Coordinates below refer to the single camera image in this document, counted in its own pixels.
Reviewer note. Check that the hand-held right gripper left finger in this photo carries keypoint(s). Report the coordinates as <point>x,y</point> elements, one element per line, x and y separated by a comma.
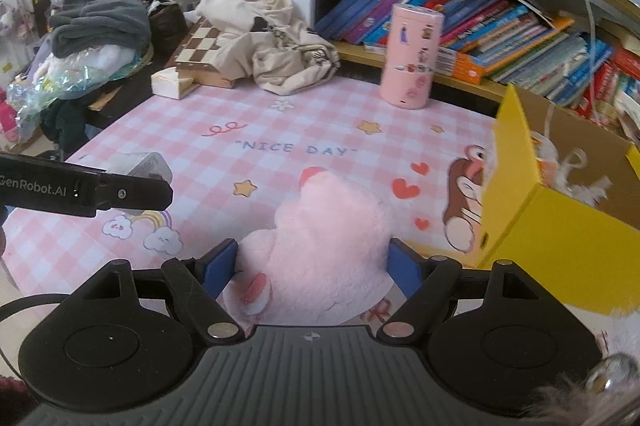
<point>220,266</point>

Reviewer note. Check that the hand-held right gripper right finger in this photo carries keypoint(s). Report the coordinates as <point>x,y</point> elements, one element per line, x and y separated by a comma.
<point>404,268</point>

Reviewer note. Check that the cream wedge-shaped box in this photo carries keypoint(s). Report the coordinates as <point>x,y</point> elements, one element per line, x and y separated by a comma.
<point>172,83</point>

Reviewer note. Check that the row of colourful books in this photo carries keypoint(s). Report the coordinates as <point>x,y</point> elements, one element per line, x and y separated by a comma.
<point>500,25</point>

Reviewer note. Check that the pink cylindrical canister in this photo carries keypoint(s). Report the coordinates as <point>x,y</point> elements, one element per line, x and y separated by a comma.
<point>412,55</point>

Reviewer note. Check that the wooden chessboard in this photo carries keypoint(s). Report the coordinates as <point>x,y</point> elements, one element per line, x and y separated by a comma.
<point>202,50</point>

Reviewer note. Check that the fuzzy grey sleeve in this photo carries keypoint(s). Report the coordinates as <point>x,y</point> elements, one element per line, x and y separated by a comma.
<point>600,386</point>

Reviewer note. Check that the grey folded cloth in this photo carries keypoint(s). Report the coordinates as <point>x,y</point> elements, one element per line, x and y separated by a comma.
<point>100,23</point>

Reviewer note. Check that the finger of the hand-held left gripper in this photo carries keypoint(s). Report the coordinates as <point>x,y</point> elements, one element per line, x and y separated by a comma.
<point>137,193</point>

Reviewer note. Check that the yellow cardboard box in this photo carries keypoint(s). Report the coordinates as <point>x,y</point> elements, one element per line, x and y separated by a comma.
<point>560,246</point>

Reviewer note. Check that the black bag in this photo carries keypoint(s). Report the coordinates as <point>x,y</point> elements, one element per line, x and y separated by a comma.
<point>167,25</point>

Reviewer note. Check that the cream cloth bag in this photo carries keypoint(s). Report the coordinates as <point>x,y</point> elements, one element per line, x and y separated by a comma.
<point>270,40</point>

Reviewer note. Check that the clear plastic bag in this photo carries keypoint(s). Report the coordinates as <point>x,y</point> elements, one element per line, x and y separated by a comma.
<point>75,78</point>

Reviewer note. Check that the pink plush toy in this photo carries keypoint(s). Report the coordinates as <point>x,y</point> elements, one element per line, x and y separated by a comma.
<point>320,246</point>

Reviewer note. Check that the pink printed desk mat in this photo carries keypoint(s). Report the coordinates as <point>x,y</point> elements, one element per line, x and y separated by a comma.
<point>300,145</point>

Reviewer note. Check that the clear tape roll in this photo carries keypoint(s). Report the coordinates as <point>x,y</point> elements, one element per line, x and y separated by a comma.
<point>142,165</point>

